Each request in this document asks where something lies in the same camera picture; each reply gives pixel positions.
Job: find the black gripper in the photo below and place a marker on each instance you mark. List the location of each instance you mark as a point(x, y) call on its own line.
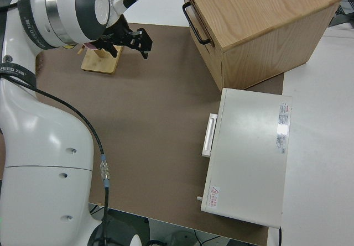
point(119, 33)

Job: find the light wooden drawer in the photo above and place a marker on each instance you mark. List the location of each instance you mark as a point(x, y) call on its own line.
point(214, 57)

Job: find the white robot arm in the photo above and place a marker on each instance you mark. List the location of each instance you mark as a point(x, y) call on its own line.
point(41, 146)

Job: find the wooden mug rack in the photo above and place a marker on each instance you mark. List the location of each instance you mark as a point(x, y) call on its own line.
point(99, 63)

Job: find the pink mug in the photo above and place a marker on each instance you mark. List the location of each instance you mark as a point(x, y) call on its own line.
point(89, 46)

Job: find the brown table mat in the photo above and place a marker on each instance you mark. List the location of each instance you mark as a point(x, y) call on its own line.
point(152, 119)

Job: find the light wooden cabinet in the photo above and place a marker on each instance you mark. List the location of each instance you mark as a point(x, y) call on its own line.
point(262, 13)

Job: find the white toaster oven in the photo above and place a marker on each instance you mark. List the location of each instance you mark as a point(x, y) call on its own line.
point(249, 160)

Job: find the grey round floor stand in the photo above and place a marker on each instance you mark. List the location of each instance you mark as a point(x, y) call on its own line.
point(179, 237)

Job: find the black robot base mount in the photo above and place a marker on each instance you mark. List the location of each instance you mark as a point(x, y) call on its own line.
point(121, 229)

